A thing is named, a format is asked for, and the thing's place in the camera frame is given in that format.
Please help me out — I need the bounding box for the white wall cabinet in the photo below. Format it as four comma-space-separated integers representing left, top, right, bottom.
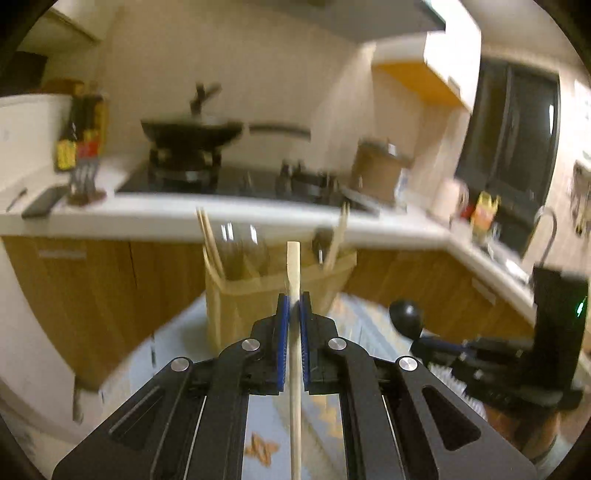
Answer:
371, 18, 484, 112

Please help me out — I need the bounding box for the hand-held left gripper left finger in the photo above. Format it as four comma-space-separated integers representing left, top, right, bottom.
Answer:
51, 292, 293, 480

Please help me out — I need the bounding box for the wooden utensil holder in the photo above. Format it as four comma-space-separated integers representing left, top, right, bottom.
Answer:
202, 247, 358, 354

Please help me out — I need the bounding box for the white mug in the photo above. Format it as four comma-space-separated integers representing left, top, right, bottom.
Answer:
431, 177, 470, 223

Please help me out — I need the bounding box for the dark window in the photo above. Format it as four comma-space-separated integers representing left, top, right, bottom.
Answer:
454, 57, 563, 256

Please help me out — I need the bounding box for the blue patterned mat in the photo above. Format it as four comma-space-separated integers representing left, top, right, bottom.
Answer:
99, 295, 490, 480

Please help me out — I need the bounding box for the red label sauce bottle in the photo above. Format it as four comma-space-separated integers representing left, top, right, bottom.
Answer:
76, 82, 110, 160

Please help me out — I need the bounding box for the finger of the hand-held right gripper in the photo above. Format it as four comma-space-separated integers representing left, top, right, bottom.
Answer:
412, 335, 468, 367

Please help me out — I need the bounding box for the silver cabinet handle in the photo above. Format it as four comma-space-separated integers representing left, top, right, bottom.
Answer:
39, 248, 87, 260

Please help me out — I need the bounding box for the metal faucet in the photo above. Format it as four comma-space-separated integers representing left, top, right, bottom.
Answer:
519, 205, 560, 265

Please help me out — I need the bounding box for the grey range hood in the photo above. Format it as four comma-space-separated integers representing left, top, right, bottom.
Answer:
259, 0, 450, 43

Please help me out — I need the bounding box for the brown cooking pot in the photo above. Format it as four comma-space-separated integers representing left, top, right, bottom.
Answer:
350, 137, 413, 205

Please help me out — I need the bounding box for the white kitchen countertop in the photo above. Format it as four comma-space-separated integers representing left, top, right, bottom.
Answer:
0, 161, 542, 320

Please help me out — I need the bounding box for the person's right hand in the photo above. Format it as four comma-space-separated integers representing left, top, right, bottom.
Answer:
487, 408, 570, 462

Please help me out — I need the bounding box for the black gas stove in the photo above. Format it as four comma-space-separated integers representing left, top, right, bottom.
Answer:
115, 147, 380, 216

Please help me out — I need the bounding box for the black wok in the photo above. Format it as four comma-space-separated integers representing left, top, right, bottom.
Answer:
140, 83, 312, 151

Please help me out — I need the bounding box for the wooden chopstick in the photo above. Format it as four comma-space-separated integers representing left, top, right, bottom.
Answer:
200, 208, 227, 280
196, 208, 221, 278
285, 241, 303, 480
323, 203, 351, 271

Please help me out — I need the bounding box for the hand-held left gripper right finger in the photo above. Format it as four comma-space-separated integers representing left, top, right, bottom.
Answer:
298, 291, 539, 480

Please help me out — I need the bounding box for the yellow dish soap bottle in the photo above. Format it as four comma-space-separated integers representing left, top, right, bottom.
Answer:
470, 191, 502, 241

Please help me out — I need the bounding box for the wooden base cabinet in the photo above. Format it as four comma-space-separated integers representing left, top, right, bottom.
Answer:
0, 234, 537, 389

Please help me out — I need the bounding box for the dark soy sauce bottle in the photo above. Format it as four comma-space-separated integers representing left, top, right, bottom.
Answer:
55, 95, 80, 173

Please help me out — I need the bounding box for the black smartphone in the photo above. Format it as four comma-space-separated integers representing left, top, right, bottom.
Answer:
21, 185, 70, 219

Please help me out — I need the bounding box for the metal cutlery stand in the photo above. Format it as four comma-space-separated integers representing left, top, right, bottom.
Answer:
68, 158, 108, 204

